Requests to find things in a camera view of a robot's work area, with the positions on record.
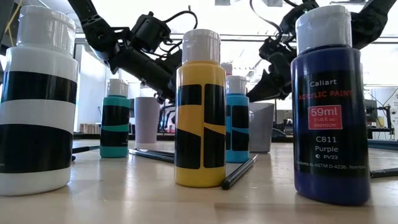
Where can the translucent grey plastic bin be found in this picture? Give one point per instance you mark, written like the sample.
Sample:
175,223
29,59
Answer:
262,127

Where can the small dark blue paint bottle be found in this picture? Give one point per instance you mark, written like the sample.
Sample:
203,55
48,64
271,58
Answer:
329,186

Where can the small white paint bottle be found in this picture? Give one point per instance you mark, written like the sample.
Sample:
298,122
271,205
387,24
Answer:
37,115

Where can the small light blue paint bottle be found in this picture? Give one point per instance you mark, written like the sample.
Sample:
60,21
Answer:
236,99

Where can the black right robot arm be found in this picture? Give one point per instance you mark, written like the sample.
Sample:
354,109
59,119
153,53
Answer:
373,18

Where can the black equipment stand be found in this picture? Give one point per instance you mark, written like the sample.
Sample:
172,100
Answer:
388,121

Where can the small yellow paint bottle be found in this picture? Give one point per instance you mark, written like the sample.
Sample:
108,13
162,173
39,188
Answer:
199,74

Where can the lilac plastic cup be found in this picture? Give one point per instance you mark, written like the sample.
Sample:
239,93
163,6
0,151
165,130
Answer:
147,119

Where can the light wooden blocks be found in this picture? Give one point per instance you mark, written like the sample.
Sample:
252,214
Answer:
90,128

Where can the small teal paint bottle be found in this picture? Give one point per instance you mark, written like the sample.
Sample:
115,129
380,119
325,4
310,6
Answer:
115,102

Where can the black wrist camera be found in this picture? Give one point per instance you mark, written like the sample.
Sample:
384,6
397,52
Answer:
150,31
295,15

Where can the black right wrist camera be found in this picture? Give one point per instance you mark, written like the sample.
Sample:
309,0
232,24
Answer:
295,15

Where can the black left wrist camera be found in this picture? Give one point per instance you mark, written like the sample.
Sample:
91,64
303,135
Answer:
150,31

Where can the black markers at right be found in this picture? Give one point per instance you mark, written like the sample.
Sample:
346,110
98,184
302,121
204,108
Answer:
385,173

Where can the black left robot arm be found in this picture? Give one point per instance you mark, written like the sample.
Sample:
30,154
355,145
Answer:
99,34

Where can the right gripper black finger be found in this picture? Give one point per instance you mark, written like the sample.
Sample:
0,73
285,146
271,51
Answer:
270,75
270,91

